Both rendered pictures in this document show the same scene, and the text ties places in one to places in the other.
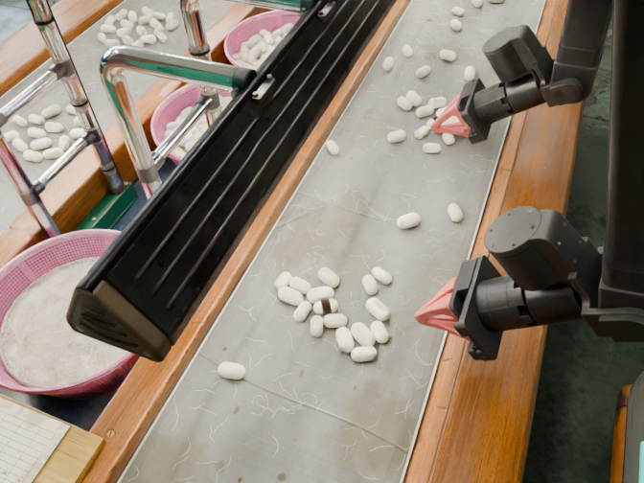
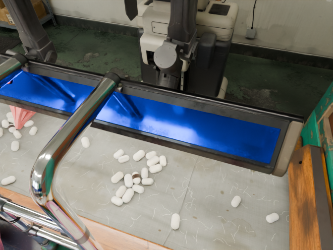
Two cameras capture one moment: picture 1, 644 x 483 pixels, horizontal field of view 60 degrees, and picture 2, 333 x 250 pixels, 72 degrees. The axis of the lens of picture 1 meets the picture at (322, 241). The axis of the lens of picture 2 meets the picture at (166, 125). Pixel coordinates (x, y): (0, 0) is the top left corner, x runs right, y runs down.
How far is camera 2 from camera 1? 0.51 m
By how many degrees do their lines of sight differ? 59
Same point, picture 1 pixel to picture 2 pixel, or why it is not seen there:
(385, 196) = not seen: hidden behind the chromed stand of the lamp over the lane
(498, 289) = (167, 84)
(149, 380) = not seen: outside the picture
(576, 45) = (39, 37)
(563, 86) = (50, 55)
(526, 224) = (166, 50)
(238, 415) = (197, 216)
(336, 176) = not seen: hidden behind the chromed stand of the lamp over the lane
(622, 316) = (194, 45)
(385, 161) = (32, 153)
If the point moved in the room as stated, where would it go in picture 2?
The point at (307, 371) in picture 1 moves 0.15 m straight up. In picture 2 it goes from (171, 186) to (172, 153)
